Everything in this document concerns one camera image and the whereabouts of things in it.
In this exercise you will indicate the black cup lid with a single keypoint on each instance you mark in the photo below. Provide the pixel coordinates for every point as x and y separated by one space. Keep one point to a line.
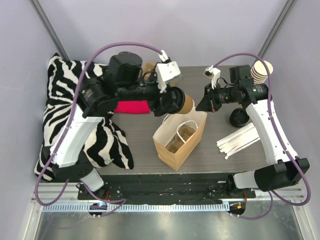
177 100

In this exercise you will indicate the brown paper coffee cup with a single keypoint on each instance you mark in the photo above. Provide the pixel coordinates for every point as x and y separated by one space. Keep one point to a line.
187 105

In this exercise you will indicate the zebra print pillow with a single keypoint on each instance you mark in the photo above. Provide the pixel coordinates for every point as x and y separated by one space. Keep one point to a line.
106 144

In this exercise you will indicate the stack of black lids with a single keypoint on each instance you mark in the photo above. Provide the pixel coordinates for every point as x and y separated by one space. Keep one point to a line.
239 118

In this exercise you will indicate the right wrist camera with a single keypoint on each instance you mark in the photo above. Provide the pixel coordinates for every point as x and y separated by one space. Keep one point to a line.
214 74

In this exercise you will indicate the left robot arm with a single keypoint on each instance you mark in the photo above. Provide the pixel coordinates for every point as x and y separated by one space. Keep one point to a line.
79 136

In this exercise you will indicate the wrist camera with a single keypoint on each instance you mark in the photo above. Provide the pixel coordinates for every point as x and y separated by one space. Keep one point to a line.
167 71
214 74

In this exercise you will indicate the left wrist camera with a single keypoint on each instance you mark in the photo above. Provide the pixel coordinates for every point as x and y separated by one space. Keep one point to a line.
167 71

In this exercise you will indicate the pink folded cloth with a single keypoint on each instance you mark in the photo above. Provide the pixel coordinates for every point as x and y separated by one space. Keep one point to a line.
132 107

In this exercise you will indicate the white cable duct strip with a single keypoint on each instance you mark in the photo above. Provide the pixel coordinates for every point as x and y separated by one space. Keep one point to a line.
87 206

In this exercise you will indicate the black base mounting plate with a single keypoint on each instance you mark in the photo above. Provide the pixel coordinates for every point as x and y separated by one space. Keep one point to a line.
171 189

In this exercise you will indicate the cardboard cup carrier tray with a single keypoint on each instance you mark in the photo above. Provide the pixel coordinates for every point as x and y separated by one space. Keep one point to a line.
150 68

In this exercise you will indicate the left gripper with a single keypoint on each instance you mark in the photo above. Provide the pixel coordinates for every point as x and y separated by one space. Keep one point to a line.
165 102

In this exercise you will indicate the stack of paper cups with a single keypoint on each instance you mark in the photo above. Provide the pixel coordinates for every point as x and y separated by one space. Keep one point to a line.
258 73

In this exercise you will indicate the brown paper bag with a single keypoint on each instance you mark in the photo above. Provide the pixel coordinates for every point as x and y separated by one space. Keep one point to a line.
169 127

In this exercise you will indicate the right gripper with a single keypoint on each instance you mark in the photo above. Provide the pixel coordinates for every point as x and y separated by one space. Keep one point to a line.
210 97

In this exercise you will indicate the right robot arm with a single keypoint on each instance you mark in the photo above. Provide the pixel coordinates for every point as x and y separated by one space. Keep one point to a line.
284 167

